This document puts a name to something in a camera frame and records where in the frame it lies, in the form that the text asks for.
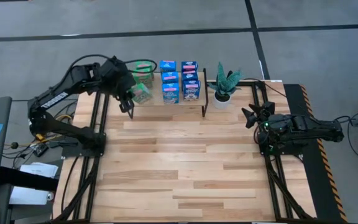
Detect yellow connector cables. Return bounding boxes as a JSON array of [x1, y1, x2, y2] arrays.
[[34, 114, 74, 147]]

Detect white paper sheet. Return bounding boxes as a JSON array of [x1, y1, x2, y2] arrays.
[[19, 161, 59, 179], [9, 185, 55, 206]]

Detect black looped floor cable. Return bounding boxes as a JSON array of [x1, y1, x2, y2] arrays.
[[334, 108, 358, 165]]

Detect black aluminium table frame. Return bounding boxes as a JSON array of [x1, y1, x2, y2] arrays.
[[53, 72, 315, 223]]

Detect black thin cable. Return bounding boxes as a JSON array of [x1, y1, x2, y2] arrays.
[[60, 155, 80, 215], [240, 77, 288, 101]]

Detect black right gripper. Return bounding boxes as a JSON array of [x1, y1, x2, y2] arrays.
[[241, 101, 276, 129]]

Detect black electronics box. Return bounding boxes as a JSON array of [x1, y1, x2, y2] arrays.
[[32, 143, 49, 158]]

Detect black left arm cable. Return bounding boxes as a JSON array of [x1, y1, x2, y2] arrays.
[[68, 54, 158, 75]]

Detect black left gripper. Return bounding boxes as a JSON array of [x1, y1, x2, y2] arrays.
[[113, 73, 137, 113]]

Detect wooden shelf black metal frame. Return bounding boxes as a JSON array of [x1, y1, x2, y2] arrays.
[[125, 68, 209, 119]]

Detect black hazard-striped mat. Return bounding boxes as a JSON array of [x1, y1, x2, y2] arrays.
[[283, 83, 348, 223]]

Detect blue Rice Krispies cereal box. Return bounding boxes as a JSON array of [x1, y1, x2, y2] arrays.
[[162, 82, 180, 105], [159, 60, 177, 73], [161, 71, 180, 84]]

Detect black chair armrest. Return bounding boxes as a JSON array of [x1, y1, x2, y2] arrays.
[[0, 166, 59, 192]]

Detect blue Frosted Flakes cereal box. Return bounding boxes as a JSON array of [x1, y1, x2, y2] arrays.
[[181, 70, 199, 82], [180, 60, 199, 73], [182, 80, 202, 102]]

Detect green Apple Jacks cereal box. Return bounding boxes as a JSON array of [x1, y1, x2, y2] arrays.
[[130, 83, 153, 105], [134, 60, 155, 73], [132, 71, 154, 89]]

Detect snake plant in white pot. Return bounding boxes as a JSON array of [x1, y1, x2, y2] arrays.
[[208, 61, 244, 110]]

